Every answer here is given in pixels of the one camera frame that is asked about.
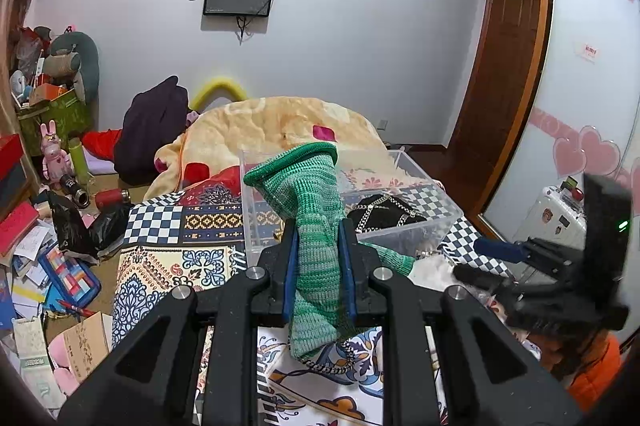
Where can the red cloth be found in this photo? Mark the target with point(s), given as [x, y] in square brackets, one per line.
[101, 144]

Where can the black plastic bag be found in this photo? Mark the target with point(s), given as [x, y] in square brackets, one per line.
[93, 243]

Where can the yellow fuzzy headband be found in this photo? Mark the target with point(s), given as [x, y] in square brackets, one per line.
[219, 86]

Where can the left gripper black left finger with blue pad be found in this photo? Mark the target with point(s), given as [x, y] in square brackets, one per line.
[193, 341]

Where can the clear plastic storage box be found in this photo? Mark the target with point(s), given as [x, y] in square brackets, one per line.
[368, 181]

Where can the colourful pencil case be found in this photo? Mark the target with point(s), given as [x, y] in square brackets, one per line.
[75, 283]

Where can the white soft cloth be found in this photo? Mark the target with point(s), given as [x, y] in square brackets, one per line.
[435, 272]

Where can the brown wooden door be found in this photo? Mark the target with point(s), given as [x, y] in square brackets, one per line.
[498, 99]

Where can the grey plush toy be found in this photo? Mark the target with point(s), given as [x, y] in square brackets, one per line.
[73, 61]

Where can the beige fleece blanket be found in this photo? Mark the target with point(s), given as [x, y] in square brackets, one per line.
[267, 125]

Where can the white stickered suitcase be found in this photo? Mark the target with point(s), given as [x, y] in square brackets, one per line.
[557, 216]

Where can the pink rabbit toy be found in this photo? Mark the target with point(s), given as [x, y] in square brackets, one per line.
[56, 162]

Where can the green cardboard box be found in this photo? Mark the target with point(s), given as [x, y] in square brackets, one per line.
[71, 116]

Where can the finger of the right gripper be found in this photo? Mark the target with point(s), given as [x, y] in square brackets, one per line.
[510, 250]
[490, 280]

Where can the dark purple garment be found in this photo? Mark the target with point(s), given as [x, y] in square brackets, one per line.
[154, 119]

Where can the patterned colourful tablecloth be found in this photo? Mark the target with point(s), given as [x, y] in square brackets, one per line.
[196, 238]

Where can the green knitted glove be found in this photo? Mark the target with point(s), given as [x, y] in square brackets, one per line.
[301, 184]

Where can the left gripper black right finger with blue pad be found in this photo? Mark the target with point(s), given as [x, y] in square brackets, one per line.
[445, 346]

